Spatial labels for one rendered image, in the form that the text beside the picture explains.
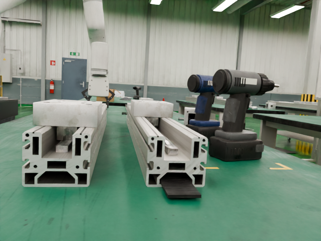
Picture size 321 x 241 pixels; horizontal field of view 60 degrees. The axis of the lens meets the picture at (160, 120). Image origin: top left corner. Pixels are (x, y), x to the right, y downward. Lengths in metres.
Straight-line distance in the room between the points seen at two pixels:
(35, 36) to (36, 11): 0.95
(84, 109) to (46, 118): 0.07
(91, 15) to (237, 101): 0.93
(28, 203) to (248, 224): 0.28
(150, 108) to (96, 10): 0.78
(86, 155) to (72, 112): 0.10
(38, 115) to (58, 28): 12.11
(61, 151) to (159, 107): 0.35
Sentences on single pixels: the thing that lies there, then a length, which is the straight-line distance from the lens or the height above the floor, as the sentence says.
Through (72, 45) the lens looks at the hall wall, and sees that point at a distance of 12.43.
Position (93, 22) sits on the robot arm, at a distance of 1.43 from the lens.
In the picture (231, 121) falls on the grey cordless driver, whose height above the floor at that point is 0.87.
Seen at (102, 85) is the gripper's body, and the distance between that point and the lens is 1.41.
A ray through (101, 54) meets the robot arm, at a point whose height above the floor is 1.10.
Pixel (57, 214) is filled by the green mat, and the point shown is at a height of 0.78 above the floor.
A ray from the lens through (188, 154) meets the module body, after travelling 0.48.
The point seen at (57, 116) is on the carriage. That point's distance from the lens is 0.52.
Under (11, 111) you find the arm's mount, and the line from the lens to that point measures 1.46.
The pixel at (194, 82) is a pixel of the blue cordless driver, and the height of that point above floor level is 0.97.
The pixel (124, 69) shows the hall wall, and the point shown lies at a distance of 12.26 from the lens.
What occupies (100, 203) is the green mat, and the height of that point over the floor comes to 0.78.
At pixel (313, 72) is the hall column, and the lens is 8.99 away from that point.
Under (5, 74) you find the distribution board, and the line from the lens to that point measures 12.64.
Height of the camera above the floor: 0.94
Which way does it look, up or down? 6 degrees down
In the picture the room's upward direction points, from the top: 3 degrees clockwise
